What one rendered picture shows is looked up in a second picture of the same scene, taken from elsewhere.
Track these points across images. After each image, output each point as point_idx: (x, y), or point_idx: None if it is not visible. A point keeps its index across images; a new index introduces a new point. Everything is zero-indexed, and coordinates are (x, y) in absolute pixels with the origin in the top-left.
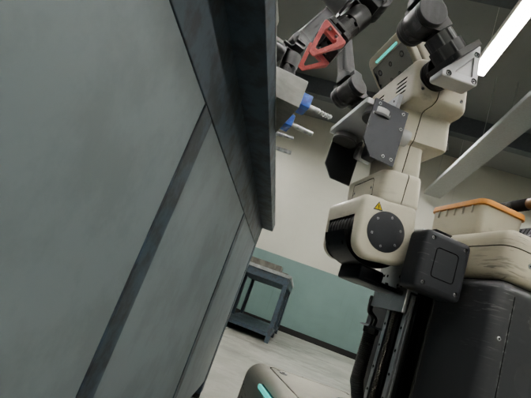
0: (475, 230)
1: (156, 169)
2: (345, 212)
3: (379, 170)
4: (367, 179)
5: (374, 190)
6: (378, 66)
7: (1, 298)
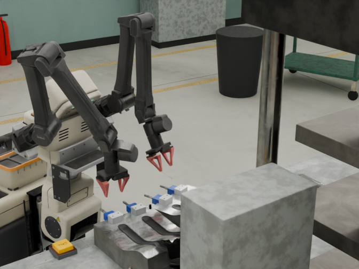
0: (46, 171)
1: None
2: (88, 214)
3: (74, 179)
4: (80, 189)
5: (89, 193)
6: (70, 109)
7: None
